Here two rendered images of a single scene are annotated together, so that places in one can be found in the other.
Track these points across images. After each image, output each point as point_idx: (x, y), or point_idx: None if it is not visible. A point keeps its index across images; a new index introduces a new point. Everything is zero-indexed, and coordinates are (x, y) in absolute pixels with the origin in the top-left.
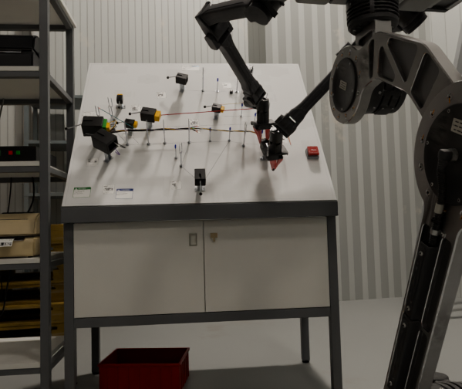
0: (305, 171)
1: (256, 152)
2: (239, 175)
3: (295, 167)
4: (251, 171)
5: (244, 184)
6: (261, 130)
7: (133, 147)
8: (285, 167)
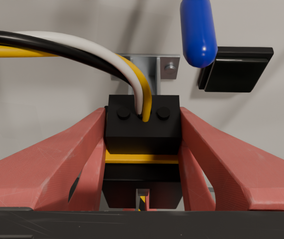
0: None
1: (96, 8)
2: None
3: (275, 126)
4: (44, 114)
5: (13, 145)
6: (183, 55)
7: None
8: (229, 120)
